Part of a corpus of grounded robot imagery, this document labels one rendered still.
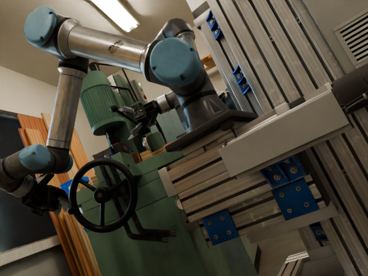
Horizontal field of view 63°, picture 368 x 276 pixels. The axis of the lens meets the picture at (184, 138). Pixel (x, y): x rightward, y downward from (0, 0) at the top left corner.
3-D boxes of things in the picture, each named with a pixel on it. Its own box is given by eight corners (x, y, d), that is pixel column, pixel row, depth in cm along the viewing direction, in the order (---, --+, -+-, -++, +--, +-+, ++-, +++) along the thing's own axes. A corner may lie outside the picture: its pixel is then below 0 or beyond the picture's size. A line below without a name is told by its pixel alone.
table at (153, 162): (55, 212, 131) (50, 199, 132) (90, 206, 161) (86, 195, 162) (179, 154, 123) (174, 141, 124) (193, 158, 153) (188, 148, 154)
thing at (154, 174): (83, 212, 139) (80, 203, 139) (104, 207, 159) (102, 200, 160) (160, 176, 133) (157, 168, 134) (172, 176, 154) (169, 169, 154)
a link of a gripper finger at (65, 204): (69, 218, 113) (51, 209, 106) (70, 203, 116) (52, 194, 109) (76, 214, 112) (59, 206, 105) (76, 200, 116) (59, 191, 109)
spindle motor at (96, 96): (87, 134, 152) (67, 81, 158) (103, 138, 169) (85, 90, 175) (117, 119, 149) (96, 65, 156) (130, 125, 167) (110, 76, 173)
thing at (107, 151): (95, 164, 131) (90, 152, 132) (106, 165, 142) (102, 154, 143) (121, 151, 130) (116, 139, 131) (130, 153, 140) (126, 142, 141)
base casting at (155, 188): (85, 233, 137) (79, 214, 139) (132, 217, 193) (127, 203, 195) (173, 193, 131) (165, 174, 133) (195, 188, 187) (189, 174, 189)
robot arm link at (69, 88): (75, 40, 112) (49, 171, 108) (56, 26, 101) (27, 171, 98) (103, 41, 109) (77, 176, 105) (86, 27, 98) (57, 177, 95)
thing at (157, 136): (151, 156, 168) (143, 137, 171) (155, 157, 175) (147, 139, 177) (166, 149, 167) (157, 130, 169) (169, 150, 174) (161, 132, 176)
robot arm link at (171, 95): (193, 97, 129) (185, 80, 131) (170, 108, 130) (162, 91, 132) (196, 102, 137) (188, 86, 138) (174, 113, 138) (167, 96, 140)
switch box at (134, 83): (135, 105, 187) (126, 83, 190) (141, 109, 197) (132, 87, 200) (144, 101, 186) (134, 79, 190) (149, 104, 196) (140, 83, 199)
